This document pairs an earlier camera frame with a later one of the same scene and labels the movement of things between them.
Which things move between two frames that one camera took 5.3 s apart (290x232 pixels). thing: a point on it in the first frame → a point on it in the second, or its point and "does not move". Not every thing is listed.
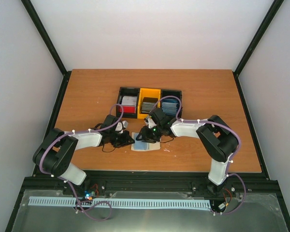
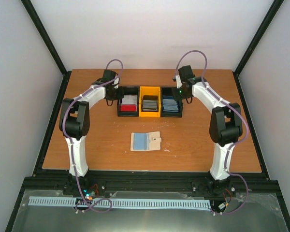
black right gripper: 146,136 → 176,96
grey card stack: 148,104 does not move
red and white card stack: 129,104 does not move
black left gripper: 126,139 → 120,95
